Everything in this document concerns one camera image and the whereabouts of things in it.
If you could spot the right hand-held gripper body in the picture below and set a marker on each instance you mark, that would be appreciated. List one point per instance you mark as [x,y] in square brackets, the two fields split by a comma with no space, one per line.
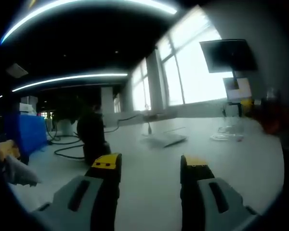
[269,101]

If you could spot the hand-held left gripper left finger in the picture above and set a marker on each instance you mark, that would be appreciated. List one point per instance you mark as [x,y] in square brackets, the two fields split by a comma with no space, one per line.
[69,209]

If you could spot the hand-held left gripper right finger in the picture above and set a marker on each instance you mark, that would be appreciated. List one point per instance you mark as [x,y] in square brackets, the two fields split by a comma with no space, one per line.
[207,211]

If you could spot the open laptop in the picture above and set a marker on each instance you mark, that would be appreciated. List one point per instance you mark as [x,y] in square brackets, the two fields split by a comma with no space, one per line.
[244,87]

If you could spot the large window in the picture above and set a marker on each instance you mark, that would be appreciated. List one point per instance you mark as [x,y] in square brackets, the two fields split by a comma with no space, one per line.
[200,79]

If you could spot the pale grey object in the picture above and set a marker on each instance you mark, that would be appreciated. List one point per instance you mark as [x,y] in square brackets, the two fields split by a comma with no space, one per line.
[21,172]

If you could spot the white table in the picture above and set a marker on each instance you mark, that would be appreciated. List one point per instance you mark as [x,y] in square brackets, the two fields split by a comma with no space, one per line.
[149,173]

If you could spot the black cylindrical stand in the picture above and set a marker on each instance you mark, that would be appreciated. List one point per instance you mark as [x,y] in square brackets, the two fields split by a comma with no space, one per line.
[94,142]

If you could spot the potted green plant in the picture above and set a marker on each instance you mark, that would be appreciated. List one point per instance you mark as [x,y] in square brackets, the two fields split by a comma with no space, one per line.
[66,126]

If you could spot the yellow box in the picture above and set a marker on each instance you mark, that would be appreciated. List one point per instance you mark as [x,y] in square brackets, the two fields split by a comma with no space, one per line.
[7,150]

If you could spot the blue plastic box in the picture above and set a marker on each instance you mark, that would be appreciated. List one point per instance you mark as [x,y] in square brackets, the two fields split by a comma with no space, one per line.
[29,132]

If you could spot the white cardboard boxes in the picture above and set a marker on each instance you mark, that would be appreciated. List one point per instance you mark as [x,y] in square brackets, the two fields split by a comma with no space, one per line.
[27,106]

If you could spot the ceiling air vent panel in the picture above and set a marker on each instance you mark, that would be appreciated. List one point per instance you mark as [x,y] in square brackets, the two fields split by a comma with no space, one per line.
[17,69]

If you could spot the long ceiling light strip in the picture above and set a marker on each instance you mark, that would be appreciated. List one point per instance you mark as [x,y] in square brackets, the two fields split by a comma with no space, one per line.
[14,29]

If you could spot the black wall monitor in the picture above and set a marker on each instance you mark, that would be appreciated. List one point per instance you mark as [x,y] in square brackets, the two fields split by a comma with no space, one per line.
[228,55]

